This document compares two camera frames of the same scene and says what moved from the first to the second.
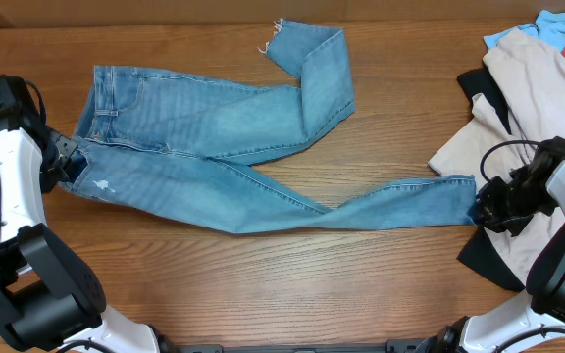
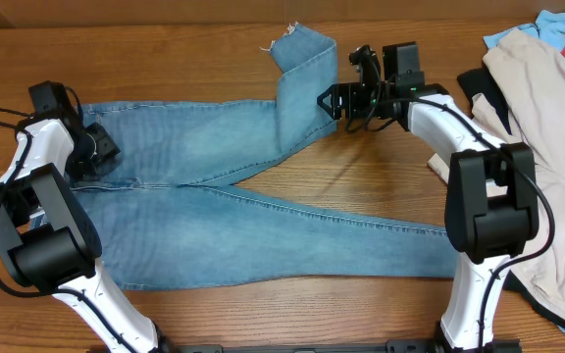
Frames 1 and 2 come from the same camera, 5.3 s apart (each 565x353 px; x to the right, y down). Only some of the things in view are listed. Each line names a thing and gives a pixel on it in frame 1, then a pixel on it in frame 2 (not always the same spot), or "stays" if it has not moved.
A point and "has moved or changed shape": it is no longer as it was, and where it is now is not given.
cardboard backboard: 8,13 stays
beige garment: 547,98 stays
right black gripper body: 511,206 to 357,105
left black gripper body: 58,152 to 93,151
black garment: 476,253 stays
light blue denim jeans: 191,145 has moved or changed shape
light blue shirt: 551,26 stays
